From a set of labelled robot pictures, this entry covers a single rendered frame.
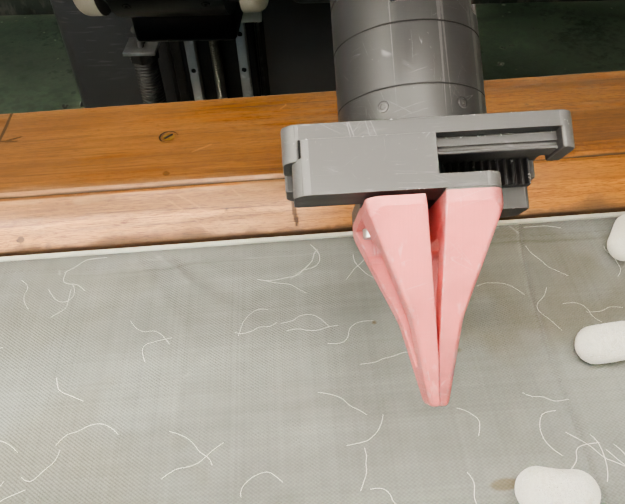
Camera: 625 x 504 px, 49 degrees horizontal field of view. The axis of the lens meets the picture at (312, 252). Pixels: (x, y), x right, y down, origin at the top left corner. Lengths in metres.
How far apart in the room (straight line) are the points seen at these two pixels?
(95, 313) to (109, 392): 0.05
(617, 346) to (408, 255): 0.14
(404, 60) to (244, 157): 0.18
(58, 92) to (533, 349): 1.87
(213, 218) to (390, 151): 0.18
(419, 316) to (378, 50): 0.10
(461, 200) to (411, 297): 0.04
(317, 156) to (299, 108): 0.22
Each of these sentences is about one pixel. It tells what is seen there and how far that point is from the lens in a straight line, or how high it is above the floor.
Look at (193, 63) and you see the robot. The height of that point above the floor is 0.47.
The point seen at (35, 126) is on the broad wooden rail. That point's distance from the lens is 0.49.
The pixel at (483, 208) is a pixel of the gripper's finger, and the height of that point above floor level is 0.86.
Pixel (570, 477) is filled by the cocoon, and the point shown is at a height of 0.76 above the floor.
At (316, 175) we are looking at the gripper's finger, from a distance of 0.23.
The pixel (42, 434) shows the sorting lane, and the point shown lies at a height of 0.74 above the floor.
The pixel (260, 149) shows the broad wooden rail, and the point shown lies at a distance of 0.42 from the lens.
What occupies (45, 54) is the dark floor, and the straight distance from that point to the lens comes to 2.34.
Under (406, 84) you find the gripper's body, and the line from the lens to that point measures 0.25.
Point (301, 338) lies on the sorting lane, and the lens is 0.35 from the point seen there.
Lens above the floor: 1.01
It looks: 44 degrees down
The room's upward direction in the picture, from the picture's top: 3 degrees counter-clockwise
